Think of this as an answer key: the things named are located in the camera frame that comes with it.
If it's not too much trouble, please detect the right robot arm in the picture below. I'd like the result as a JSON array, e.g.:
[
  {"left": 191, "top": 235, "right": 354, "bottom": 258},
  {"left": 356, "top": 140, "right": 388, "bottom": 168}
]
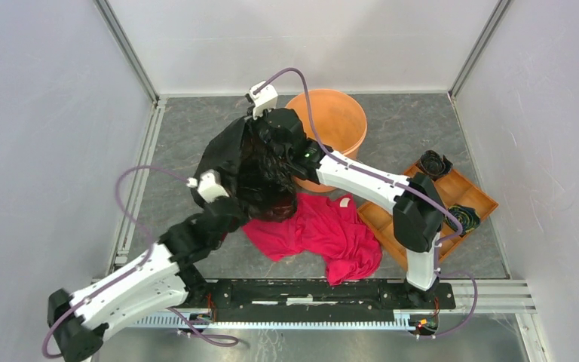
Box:
[{"left": 256, "top": 108, "right": 447, "bottom": 292}]

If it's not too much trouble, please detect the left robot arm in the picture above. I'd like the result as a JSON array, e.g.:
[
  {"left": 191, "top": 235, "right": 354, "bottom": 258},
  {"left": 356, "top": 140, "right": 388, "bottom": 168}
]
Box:
[{"left": 41, "top": 197, "right": 246, "bottom": 361}]

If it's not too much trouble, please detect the orange trash bin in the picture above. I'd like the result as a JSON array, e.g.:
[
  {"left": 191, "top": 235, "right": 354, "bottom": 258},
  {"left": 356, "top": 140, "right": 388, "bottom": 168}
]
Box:
[{"left": 284, "top": 88, "right": 369, "bottom": 194}]

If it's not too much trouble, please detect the black trash bag roll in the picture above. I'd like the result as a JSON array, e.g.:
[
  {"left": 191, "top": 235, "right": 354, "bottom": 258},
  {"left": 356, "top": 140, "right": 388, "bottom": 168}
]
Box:
[{"left": 416, "top": 150, "right": 453, "bottom": 181}]

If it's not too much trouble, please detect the red cloth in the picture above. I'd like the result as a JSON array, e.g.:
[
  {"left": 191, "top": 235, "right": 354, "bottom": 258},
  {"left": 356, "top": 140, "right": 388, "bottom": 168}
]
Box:
[{"left": 243, "top": 193, "right": 383, "bottom": 286}]

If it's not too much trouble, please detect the dark green bag roll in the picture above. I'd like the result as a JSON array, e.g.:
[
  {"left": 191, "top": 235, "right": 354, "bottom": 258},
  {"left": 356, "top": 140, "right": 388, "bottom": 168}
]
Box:
[{"left": 448, "top": 204, "right": 481, "bottom": 237}]

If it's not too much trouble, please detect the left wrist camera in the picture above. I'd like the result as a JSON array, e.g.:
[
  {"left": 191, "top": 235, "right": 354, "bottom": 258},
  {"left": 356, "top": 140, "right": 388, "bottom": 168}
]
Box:
[{"left": 196, "top": 170, "right": 229, "bottom": 203}]

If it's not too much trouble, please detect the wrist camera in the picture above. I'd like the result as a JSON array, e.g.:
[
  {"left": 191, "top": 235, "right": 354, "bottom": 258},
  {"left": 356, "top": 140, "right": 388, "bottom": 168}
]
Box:
[
  {"left": 196, "top": 170, "right": 229, "bottom": 203},
  {"left": 246, "top": 81, "right": 278, "bottom": 119}
]

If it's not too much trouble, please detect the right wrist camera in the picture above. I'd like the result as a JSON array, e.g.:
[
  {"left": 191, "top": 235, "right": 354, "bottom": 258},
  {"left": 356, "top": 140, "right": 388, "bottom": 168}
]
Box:
[{"left": 246, "top": 81, "right": 278, "bottom": 119}]

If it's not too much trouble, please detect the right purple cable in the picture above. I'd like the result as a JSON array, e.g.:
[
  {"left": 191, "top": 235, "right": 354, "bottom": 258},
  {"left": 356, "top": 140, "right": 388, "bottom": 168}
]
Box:
[{"left": 252, "top": 66, "right": 479, "bottom": 339}]

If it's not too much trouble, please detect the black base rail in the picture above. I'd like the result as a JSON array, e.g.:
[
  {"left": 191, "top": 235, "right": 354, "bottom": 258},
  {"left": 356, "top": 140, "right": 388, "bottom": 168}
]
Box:
[{"left": 181, "top": 278, "right": 456, "bottom": 324}]

